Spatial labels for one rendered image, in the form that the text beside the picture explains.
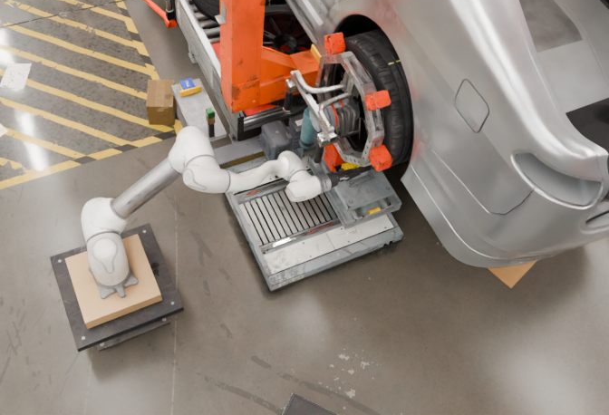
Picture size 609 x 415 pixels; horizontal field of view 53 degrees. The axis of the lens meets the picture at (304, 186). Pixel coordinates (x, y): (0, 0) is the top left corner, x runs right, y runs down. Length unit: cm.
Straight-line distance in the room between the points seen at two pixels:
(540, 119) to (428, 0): 63
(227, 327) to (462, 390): 125
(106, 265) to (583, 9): 274
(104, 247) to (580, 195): 191
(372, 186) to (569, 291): 128
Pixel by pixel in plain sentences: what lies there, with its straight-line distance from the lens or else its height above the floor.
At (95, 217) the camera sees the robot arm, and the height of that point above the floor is 62.
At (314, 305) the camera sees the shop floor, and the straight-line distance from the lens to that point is 334.
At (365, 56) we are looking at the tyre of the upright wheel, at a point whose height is 115.
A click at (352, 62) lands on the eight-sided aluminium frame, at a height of 110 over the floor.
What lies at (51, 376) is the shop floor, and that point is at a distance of 331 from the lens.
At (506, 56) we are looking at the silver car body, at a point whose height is 169.
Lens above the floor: 307
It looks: 56 degrees down
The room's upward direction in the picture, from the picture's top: 11 degrees clockwise
